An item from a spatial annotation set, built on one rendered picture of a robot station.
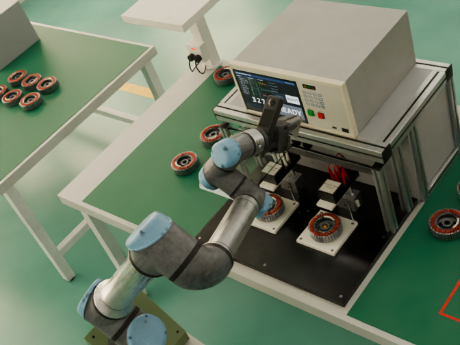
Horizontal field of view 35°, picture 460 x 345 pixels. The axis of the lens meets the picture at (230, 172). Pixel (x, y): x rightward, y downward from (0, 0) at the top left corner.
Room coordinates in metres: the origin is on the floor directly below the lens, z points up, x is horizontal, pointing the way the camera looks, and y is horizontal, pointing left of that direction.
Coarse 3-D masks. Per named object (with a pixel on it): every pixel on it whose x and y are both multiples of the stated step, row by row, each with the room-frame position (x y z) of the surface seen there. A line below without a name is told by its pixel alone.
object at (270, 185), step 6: (294, 156) 1.97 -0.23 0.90; (300, 156) 1.96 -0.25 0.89; (282, 162) 1.96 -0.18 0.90; (288, 162) 1.95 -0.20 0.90; (294, 162) 1.94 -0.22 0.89; (276, 168) 1.92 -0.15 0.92; (282, 168) 1.91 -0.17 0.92; (288, 168) 1.92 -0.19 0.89; (270, 174) 1.90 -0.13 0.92; (276, 174) 1.89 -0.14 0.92; (282, 174) 1.91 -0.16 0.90; (288, 174) 1.96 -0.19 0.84; (294, 174) 1.94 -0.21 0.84; (264, 180) 1.92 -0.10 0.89; (270, 180) 1.90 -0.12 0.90; (276, 180) 1.88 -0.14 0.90; (264, 186) 1.90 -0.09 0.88; (270, 186) 1.89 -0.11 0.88; (276, 186) 1.88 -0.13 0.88
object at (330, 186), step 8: (352, 176) 1.76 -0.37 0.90; (328, 184) 1.74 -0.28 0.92; (336, 184) 1.73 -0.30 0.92; (344, 184) 1.73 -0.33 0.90; (320, 192) 1.73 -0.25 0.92; (328, 192) 1.71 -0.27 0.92; (336, 192) 1.70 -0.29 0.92; (344, 192) 1.72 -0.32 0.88; (352, 192) 1.75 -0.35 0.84; (320, 200) 1.73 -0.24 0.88; (328, 200) 1.71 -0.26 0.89; (336, 200) 1.69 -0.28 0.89; (328, 208) 1.69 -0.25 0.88
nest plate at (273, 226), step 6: (282, 198) 1.92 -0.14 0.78; (288, 204) 1.88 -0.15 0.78; (294, 204) 1.86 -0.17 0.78; (288, 210) 1.85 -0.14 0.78; (294, 210) 1.85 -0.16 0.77; (282, 216) 1.83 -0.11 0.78; (288, 216) 1.83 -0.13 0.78; (258, 222) 1.85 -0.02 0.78; (264, 222) 1.84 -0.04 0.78; (270, 222) 1.83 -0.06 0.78; (276, 222) 1.82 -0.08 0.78; (282, 222) 1.80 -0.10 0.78; (264, 228) 1.81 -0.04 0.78; (270, 228) 1.80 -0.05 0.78; (276, 228) 1.79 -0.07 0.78
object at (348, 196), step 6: (348, 192) 1.77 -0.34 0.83; (354, 192) 1.76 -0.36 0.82; (360, 192) 1.76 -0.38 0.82; (342, 198) 1.76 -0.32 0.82; (348, 198) 1.75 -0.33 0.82; (354, 198) 1.74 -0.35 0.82; (360, 198) 1.75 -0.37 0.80; (342, 204) 1.77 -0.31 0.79; (354, 204) 1.73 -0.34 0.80; (360, 204) 1.75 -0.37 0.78; (354, 210) 1.73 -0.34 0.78
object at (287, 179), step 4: (296, 172) 1.97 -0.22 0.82; (288, 176) 1.97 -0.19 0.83; (292, 176) 1.96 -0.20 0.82; (296, 176) 1.95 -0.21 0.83; (300, 176) 1.94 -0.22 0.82; (284, 180) 1.96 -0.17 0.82; (288, 180) 1.95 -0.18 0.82; (292, 180) 1.94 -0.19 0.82; (296, 180) 1.93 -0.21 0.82; (300, 180) 1.94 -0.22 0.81; (304, 180) 1.95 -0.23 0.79; (284, 184) 1.97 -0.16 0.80; (292, 184) 1.93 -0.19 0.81; (296, 184) 1.93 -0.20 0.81; (300, 184) 1.94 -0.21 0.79; (304, 184) 1.95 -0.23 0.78; (284, 188) 1.97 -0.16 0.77; (288, 188) 1.95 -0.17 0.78; (292, 188) 1.94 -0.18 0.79; (296, 188) 1.92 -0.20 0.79; (300, 188) 1.93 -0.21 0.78; (296, 192) 1.93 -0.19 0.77
